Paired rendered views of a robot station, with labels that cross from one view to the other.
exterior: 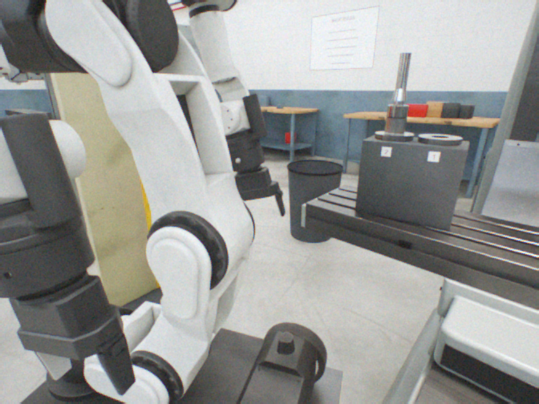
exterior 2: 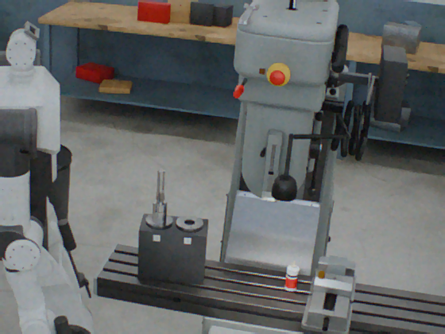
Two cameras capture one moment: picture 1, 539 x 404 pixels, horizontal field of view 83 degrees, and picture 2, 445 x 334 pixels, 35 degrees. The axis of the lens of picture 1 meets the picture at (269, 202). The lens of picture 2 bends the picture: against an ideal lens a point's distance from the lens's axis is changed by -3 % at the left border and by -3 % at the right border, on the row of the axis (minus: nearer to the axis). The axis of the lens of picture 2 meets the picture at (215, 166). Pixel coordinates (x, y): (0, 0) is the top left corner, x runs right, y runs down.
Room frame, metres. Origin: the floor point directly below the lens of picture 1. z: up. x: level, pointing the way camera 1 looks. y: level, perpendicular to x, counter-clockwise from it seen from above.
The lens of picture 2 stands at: (-1.11, 0.66, 2.33)
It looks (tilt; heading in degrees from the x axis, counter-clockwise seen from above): 25 degrees down; 328
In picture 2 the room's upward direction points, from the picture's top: 5 degrees clockwise
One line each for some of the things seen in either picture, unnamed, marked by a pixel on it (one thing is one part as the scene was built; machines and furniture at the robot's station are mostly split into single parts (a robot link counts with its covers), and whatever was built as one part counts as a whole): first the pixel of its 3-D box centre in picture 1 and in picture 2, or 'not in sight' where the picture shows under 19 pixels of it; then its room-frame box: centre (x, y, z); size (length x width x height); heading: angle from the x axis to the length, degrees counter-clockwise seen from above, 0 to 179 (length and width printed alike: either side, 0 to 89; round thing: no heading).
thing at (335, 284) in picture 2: not in sight; (333, 283); (0.34, -0.72, 1.04); 0.12 x 0.06 x 0.04; 46
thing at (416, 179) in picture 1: (409, 175); (172, 246); (0.73, -0.35, 1.05); 0.22 x 0.12 x 0.20; 57
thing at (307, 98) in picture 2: not in sight; (286, 74); (0.57, -0.61, 1.68); 0.34 x 0.24 x 0.10; 139
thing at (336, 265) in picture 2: not in sight; (336, 268); (0.38, -0.76, 1.07); 0.06 x 0.05 x 0.06; 46
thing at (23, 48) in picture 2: not in sight; (21, 52); (0.51, 0.21, 1.84); 0.10 x 0.07 x 0.09; 161
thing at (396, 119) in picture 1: (395, 121); (159, 211); (0.76, -0.31, 1.18); 0.05 x 0.05 x 0.06
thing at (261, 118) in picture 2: not in sight; (277, 143); (0.54, -0.59, 1.47); 0.21 x 0.19 x 0.32; 49
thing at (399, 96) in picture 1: (402, 79); (160, 186); (0.76, -0.31, 1.27); 0.03 x 0.03 x 0.11
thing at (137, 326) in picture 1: (152, 352); not in sight; (0.54, 0.27, 0.68); 0.21 x 0.20 x 0.13; 71
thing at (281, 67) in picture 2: not in sight; (278, 74); (0.36, -0.43, 1.76); 0.06 x 0.02 x 0.06; 49
